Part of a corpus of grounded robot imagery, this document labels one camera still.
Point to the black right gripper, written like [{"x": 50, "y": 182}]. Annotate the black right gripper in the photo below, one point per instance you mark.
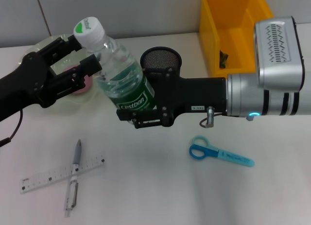
[{"x": 194, "y": 96}]

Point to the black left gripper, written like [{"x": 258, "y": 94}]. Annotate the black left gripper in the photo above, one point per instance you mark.
[{"x": 26, "y": 86}]

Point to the pink peach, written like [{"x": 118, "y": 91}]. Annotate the pink peach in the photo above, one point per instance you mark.
[{"x": 83, "y": 89}]

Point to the clear green-label water bottle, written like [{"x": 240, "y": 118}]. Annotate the clear green-label water bottle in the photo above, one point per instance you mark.
[{"x": 116, "y": 69}]

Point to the green plastic wrapper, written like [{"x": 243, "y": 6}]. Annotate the green plastic wrapper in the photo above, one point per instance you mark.
[{"x": 223, "y": 59}]

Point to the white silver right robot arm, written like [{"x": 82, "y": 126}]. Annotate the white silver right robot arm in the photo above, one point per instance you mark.
[{"x": 274, "y": 64}]

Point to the black mesh pen holder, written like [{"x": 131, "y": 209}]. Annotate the black mesh pen holder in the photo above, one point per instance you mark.
[{"x": 161, "y": 58}]

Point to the pale green glass fruit plate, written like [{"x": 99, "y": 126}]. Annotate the pale green glass fruit plate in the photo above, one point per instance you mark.
[{"x": 73, "y": 103}]

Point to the blue plastic scissors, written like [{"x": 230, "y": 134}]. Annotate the blue plastic scissors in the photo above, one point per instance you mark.
[{"x": 206, "y": 152}]

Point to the transparent plastic ruler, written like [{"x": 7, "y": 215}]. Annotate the transparent plastic ruler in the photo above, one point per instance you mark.
[{"x": 48, "y": 177}]

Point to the grey clear ballpoint pen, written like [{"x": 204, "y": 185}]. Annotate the grey clear ballpoint pen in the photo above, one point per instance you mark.
[{"x": 71, "y": 193}]

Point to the yellow plastic bin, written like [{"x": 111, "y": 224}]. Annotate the yellow plastic bin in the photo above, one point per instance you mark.
[{"x": 233, "y": 40}]

